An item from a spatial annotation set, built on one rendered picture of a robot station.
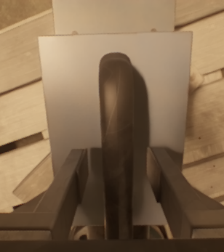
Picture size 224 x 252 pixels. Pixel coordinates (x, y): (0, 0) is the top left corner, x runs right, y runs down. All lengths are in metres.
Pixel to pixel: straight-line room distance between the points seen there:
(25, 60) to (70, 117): 0.28
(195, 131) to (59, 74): 0.38
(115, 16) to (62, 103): 0.12
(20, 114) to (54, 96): 0.31
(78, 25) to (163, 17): 0.10
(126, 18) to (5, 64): 0.31
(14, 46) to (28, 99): 0.12
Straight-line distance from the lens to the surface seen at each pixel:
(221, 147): 0.56
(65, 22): 0.24
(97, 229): 0.28
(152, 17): 0.24
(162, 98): 0.18
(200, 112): 0.48
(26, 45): 0.45
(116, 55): 0.17
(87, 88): 0.17
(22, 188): 0.45
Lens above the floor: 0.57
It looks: 76 degrees down
